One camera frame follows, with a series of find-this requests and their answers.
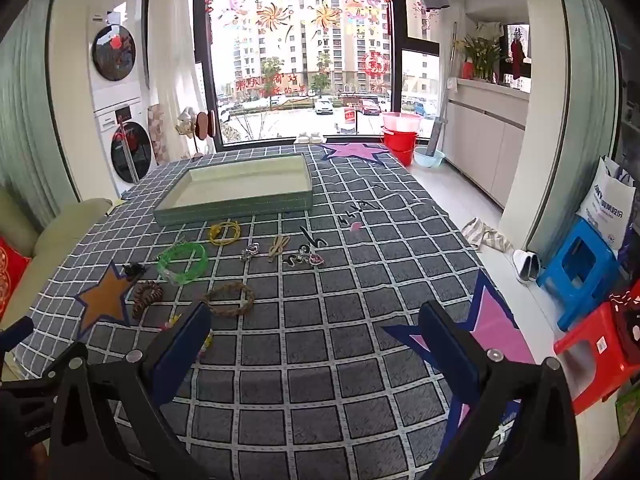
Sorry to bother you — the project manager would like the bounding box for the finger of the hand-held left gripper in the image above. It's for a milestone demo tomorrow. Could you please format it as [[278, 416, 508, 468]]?
[[0, 316, 36, 361]]

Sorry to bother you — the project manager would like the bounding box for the white slippers pair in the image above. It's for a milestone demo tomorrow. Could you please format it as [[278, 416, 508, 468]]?
[[512, 248, 541, 284]]

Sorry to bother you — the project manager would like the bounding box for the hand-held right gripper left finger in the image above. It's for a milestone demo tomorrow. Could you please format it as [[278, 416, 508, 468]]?
[[47, 301, 214, 480]]

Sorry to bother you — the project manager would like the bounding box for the white curtain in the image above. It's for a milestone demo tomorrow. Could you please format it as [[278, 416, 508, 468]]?
[[146, 0, 212, 162]]

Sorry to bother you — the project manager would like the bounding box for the gold slipper rack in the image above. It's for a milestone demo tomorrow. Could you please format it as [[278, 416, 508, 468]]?
[[175, 107, 221, 162]]

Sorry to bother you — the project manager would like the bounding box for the white cabinet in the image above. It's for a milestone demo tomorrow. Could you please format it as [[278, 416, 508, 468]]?
[[441, 76, 532, 209]]

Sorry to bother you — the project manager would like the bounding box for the beige sofa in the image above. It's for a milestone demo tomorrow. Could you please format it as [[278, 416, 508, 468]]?
[[0, 184, 114, 332]]

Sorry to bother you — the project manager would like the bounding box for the grey checkered tablecloth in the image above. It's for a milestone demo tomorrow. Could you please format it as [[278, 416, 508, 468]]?
[[10, 142, 538, 480]]

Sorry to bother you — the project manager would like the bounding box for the yellow cord bracelet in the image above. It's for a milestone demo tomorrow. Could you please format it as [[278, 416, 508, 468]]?
[[209, 219, 242, 246]]

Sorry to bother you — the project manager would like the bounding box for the tile pattern board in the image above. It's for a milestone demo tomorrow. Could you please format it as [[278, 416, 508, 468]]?
[[148, 105, 171, 166]]

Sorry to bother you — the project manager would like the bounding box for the green plastic bangle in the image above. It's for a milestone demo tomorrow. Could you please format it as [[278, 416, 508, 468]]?
[[157, 241, 209, 287]]

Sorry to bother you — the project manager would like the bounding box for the pink plastic basin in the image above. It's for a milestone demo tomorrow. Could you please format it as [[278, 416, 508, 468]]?
[[382, 111, 424, 134]]

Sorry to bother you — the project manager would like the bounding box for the red plastic stool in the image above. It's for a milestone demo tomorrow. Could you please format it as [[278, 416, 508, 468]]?
[[553, 302, 640, 415]]

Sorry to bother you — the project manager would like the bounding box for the silver star hair clip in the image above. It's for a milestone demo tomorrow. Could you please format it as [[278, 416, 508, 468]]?
[[160, 314, 214, 358]]

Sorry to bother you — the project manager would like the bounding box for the light blue basin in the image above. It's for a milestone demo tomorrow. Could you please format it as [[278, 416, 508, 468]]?
[[412, 147, 446, 169]]

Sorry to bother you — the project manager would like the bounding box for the grey-green rectangular tray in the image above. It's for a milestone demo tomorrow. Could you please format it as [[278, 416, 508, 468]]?
[[152, 154, 315, 227]]

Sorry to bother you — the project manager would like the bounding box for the red plastic bucket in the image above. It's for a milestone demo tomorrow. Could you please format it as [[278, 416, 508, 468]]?
[[380, 127, 419, 166]]

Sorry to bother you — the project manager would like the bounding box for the red hanging decoration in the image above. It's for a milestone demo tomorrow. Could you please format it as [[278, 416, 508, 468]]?
[[509, 39, 526, 79]]

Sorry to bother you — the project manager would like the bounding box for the grey board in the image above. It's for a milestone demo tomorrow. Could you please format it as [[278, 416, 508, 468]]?
[[426, 114, 449, 159]]

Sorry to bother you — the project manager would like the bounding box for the braided rope bracelet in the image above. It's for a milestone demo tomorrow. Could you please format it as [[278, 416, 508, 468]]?
[[202, 282, 256, 317]]

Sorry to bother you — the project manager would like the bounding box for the striped floor cloth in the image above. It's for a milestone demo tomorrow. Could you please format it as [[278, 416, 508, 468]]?
[[459, 217, 514, 254]]

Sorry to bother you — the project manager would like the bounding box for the tan knotted hair tie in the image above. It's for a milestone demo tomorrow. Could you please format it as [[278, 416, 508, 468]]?
[[267, 234, 291, 264]]

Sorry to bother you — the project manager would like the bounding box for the green potted plant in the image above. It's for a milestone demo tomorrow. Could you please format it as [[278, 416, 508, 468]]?
[[456, 34, 504, 81]]

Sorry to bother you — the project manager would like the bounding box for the red round window decal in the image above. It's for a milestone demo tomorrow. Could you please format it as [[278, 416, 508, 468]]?
[[362, 50, 391, 79]]

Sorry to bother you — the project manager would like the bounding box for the blue plastic stool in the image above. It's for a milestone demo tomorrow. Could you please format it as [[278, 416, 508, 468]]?
[[536, 217, 624, 332]]

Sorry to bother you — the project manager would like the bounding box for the white stacked dryer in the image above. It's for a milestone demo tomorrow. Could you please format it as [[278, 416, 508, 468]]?
[[89, 2, 147, 106]]

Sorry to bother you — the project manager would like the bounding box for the white shopping bag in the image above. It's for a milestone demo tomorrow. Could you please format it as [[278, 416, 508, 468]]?
[[576, 155, 637, 249]]

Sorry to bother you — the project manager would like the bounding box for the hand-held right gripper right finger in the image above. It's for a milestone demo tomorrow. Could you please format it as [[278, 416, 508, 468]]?
[[417, 301, 583, 480]]

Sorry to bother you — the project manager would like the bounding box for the brown spiral hair tie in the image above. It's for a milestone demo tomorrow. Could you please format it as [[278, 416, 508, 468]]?
[[131, 281, 165, 319]]

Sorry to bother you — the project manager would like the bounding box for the metal pole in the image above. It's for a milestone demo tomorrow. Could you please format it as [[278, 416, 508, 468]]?
[[116, 114, 139, 184]]

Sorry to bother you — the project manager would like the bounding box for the red cushion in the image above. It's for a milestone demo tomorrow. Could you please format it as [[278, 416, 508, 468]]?
[[0, 236, 32, 319]]

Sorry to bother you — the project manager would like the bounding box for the white washing machine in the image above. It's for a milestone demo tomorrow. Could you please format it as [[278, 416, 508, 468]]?
[[95, 94, 157, 197]]

